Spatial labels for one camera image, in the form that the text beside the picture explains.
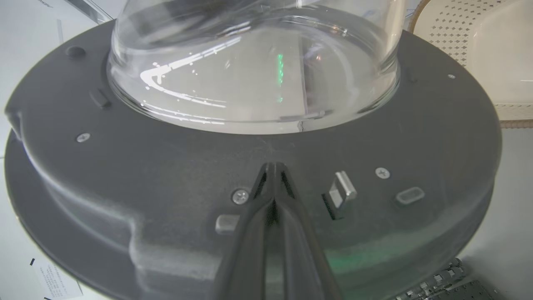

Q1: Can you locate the dark grey washing machine door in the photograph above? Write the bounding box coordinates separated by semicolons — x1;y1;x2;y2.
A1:
4;0;502;300

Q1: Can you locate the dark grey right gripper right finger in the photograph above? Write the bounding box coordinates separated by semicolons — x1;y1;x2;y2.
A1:
274;162;343;300

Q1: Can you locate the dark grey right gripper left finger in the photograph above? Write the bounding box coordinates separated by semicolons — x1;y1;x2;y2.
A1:
214;162;275;300

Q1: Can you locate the cream perforated laundry basket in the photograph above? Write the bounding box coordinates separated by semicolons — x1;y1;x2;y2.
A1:
408;0;533;129

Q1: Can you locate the white printed paper label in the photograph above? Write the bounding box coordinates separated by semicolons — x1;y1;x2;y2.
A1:
29;257;84;300

